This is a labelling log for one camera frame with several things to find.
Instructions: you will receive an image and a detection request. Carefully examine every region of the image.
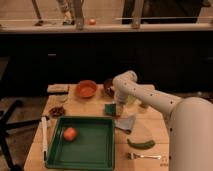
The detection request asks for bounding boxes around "dark brown bowl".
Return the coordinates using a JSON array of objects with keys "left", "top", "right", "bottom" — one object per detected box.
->
[{"left": 103, "top": 79, "right": 115, "bottom": 97}]

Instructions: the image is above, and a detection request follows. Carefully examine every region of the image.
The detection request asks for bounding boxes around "small orange ball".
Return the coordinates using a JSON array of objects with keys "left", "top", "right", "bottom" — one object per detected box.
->
[{"left": 88, "top": 18, "right": 96, "bottom": 25}]

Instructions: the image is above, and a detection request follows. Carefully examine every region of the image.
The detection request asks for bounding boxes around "silver metal fork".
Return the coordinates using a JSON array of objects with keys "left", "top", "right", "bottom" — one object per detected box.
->
[{"left": 125, "top": 153, "right": 162, "bottom": 160}]

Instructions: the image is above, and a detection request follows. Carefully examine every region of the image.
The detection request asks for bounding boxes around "black office chair base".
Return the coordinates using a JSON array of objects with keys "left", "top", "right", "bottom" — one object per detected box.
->
[{"left": 0, "top": 100, "right": 42, "bottom": 171}]

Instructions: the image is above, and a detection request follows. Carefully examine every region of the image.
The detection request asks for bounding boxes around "tan rectangular block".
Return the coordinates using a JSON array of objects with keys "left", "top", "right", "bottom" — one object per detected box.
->
[{"left": 47, "top": 84, "right": 69, "bottom": 93}]

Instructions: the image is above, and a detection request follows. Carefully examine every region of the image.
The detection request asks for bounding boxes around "green plastic cup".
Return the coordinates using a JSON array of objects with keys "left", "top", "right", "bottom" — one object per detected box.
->
[{"left": 127, "top": 95, "right": 136, "bottom": 106}]

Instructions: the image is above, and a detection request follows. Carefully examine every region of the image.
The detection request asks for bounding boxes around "white marker pen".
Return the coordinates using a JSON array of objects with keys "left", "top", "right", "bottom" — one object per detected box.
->
[{"left": 41, "top": 116, "right": 48, "bottom": 161}]

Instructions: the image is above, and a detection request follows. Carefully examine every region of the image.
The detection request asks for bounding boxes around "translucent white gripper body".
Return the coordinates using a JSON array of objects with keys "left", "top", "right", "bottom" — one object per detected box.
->
[{"left": 114, "top": 90, "right": 128, "bottom": 117}]

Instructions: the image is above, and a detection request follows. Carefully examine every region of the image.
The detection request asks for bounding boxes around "green plastic tray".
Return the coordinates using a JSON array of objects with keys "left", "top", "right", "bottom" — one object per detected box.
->
[{"left": 45, "top": 116, "right": 115, "bottom": 171}]

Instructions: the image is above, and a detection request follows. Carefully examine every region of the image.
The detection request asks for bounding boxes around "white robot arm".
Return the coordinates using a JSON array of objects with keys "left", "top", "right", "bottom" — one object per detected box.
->
[{"left": 113, "top": 71, "right": 213, "bottom": 171}]

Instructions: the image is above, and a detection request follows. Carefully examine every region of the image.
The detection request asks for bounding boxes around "red orange bowl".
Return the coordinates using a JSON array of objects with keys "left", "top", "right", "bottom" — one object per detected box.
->
[{"left": 75, "top": 80, "right": 97, "bottom": 98}]

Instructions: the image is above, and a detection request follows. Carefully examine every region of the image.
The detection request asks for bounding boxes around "orange round fruit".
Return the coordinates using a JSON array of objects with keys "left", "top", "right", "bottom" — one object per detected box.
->
[{"left": 63, "top": 127, "right": 78, "bottom": 141}]

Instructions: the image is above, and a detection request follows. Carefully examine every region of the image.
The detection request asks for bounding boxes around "green chili pepper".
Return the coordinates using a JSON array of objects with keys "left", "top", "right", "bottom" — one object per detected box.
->
[{"left": 127, "top": 139, "right": 155, "bottom": 150}]

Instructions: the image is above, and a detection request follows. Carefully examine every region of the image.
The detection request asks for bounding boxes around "small dish of nuts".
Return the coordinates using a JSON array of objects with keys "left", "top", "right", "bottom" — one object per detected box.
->
[{"left": 49, "top": 106, "right": 65, "bottom": 117}]

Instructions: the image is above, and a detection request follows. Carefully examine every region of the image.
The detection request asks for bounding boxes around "teal green sponge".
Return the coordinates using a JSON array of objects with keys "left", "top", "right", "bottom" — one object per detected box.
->
[{"left": 104, "top": 103, "right": 116, "bottom": 116}]

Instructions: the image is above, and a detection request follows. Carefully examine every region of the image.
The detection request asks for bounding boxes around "grey blue cloth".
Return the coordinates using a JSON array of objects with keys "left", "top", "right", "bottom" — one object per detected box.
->
[{"left": 115, "top": 115, "right": 136, "bottom": 134}]

